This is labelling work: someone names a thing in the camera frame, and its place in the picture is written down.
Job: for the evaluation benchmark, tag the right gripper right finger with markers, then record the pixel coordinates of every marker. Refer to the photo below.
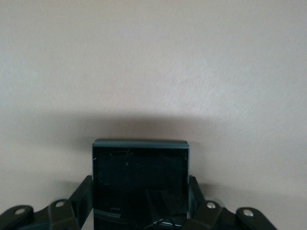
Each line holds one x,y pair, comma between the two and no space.
216,218

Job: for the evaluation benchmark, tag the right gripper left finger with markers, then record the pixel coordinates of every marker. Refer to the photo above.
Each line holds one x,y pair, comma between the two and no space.
60,215

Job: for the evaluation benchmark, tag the black square flip phone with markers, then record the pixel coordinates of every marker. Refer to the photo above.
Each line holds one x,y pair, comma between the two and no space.
139,172

